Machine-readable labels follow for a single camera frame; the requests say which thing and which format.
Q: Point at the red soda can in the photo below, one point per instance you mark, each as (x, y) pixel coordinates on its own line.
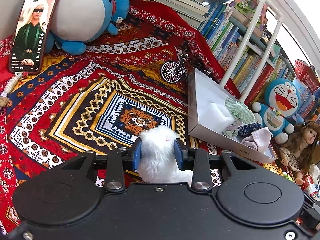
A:
(307, 181)

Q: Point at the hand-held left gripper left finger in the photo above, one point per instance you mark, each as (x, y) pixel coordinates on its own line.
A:
(137, 155)

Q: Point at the white tissue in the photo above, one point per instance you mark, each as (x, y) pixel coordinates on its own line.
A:
(315, 171)

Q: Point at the green gingham scrunchie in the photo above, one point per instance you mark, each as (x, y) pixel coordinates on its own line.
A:
(240, 108)

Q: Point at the small floral scrunchie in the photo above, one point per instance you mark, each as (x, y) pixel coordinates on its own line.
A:
(232, 128)

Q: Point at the red plastic basket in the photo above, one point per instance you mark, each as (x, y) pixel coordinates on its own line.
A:
(307, 75)

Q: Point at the miniature bicycle model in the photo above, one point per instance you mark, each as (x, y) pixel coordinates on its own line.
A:
(175, 68)

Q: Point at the red patterned blanket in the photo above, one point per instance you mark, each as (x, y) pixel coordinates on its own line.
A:
(75, 105)

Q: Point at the white tube rack frame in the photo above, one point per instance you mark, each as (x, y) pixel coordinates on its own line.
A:
(252, 30)

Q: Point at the row of upright books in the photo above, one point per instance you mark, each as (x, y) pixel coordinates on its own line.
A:
(250, 60)

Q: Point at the blue robot cat plush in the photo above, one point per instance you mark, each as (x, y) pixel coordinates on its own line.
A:
(280, 105)

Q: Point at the pale pink sock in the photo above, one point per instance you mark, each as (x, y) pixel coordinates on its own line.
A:
(257, 140)

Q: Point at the blue round plush toy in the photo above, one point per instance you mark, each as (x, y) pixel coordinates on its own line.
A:
(80, 15)

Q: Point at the window frame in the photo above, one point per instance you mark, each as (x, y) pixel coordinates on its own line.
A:
(300, 17)

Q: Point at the green and pink cloth toy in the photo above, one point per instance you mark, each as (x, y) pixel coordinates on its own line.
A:
(287, 176)

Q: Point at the grey shallow box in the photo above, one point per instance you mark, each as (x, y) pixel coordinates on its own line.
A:
(202, 90)

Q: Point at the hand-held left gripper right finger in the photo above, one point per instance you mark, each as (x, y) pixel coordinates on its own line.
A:
(178, 155)

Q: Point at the white plush cat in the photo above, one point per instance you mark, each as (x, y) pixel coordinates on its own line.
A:
(157, 150)

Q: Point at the yellow dotted ball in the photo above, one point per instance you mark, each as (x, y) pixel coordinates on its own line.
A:
(271, 168)

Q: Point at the white foam block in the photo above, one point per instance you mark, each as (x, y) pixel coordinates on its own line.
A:
(218, 115)

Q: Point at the black smartphone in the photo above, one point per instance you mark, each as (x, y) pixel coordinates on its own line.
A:
(31, 30)

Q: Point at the brown haired doll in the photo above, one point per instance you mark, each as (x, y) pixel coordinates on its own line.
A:
(300, 142)

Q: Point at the navy floral fabric pouch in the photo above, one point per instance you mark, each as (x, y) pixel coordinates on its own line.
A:
(248, 129)

